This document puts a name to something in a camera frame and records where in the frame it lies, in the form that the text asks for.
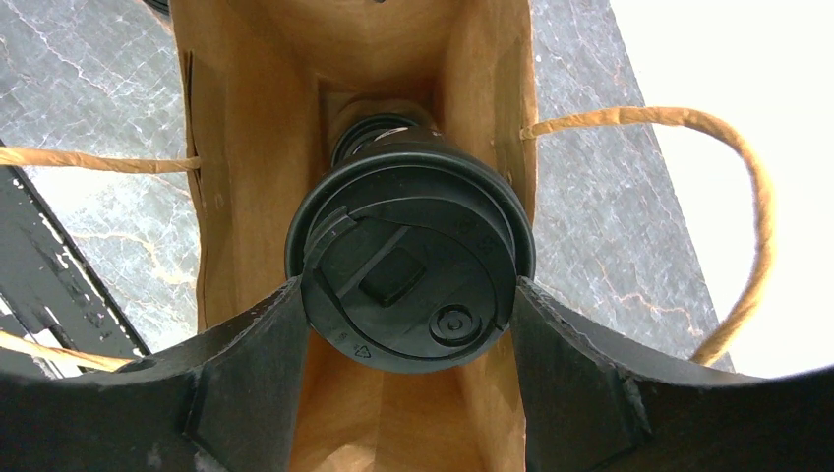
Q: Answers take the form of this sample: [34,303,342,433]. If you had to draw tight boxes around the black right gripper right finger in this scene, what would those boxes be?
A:
[511,278,833,471]

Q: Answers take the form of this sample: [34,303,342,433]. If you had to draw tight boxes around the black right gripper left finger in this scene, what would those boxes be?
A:
[1,278,309,471]

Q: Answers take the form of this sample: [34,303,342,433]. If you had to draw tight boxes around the black plastic cup lid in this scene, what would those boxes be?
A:
[330,113,419,166]
[284,126,536,374]

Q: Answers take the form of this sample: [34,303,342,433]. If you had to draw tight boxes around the brown paper bag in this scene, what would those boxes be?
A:
[2,1,774,471]

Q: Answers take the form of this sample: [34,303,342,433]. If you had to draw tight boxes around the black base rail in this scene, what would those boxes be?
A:
[1,166,152,380]

